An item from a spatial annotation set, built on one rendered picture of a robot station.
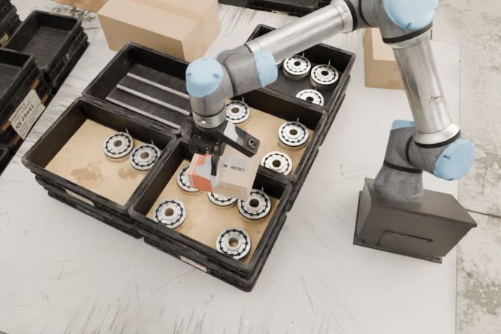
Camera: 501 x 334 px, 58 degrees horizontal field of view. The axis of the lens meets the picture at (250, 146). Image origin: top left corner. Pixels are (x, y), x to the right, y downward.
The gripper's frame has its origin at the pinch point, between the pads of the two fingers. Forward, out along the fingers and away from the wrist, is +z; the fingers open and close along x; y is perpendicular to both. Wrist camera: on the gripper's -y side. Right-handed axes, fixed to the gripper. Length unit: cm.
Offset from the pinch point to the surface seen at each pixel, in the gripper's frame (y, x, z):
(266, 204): -10.9, -3.7, 23.7
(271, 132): -5.4, -32.9, 26.6
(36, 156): 64, 1, 20
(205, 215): 6.8, 3.5, 26.6
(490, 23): -116, -222, 110
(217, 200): 4.2, -1.2, 23.7
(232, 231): -3.3, 7.7, 23.5
